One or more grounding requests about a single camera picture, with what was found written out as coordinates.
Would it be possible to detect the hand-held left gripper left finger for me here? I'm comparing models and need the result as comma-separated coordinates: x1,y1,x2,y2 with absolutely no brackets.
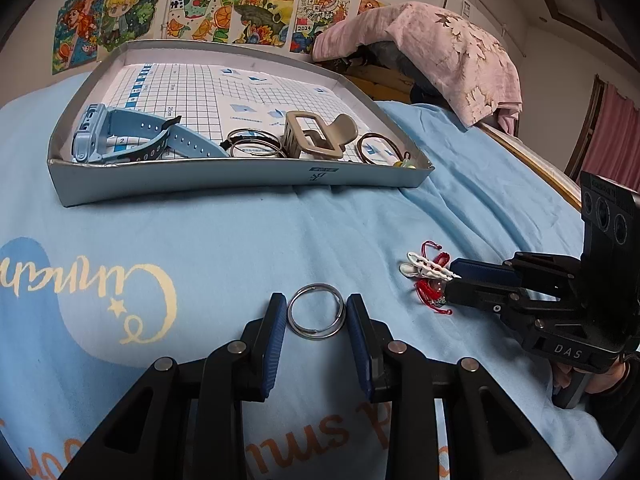
59,292,288,480

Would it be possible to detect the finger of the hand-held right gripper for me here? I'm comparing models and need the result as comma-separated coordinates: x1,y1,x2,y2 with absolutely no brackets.
450,255,583,291
444,281,576,328

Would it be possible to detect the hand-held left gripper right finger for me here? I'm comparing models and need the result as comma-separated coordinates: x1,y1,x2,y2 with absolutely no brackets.
345,293,573,480

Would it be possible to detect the large metal key ring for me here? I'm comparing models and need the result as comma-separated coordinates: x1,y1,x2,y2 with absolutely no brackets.
286,283,347,342

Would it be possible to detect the red string bracelet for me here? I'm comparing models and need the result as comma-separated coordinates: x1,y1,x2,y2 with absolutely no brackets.
414,241,456,317

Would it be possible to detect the white hair clip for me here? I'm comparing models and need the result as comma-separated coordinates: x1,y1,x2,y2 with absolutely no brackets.
399,251,463,281

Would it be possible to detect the brown hair tie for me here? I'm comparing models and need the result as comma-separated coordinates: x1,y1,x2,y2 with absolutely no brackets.
356,132,402,166

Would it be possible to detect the grey cardboard box tray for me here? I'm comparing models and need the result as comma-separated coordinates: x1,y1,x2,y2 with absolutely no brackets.
47,39,435,208

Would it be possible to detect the beige hair claw clip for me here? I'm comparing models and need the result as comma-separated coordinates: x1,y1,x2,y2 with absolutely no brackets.
284,110,358,160

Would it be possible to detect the black braided hair tie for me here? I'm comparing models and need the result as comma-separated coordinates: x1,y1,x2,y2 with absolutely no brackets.
227,129,275,147

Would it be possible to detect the light blue wrist watch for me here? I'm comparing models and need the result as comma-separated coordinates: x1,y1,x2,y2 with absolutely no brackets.
71,103,231,165

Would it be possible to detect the person's right forearm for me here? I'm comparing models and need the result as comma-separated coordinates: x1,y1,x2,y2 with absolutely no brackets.
582,360,640,461

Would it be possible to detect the person's right hand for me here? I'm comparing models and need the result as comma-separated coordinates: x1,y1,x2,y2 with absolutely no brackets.
585,354,632,396

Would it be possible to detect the blue printed bedsheet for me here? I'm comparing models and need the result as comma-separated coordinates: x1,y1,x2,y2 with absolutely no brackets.
0,70,621,480

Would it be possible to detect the pink curtain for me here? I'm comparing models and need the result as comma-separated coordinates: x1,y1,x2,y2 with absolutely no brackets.
582,82,640,196

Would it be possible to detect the wooden bed headboard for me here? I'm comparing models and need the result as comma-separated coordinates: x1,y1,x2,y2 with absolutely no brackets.
320,57,416,103

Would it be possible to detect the pink floral blanket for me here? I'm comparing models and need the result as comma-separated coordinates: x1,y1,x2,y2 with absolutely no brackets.
311,1,523,131

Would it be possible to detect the white air conditioner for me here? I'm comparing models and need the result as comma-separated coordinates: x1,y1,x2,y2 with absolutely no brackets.
440,0,501,36

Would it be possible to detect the crowded city drawing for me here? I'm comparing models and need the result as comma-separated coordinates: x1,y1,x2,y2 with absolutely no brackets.
289,0,352,56

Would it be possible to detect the orange landscape drawing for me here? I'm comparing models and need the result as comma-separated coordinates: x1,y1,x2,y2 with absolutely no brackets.
231,0,300,46

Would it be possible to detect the fish and turtle drawing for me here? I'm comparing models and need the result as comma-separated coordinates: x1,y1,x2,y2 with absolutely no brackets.
162,0,237,43

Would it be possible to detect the blond character green drawing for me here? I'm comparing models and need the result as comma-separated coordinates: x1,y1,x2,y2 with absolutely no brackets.
97,0,162,53

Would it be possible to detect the orange-haired girl blue drawing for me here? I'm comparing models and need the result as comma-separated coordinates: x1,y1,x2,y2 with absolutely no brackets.
51,0,107,75

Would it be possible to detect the wooden bed side rail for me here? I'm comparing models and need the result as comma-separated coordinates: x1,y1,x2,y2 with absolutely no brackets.
480,122,583,211

